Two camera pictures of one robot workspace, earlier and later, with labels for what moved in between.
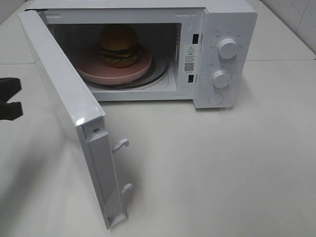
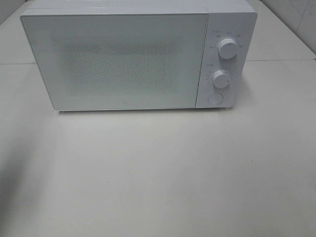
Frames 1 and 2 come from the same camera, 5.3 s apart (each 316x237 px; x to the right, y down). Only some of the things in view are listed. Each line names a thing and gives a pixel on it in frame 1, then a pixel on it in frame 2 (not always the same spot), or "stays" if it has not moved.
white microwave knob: x=227 y=48 stays
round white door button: x=215 y=98 stays
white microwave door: x=90 y=118 to x=146 y=61
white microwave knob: x=220 y=79 stays
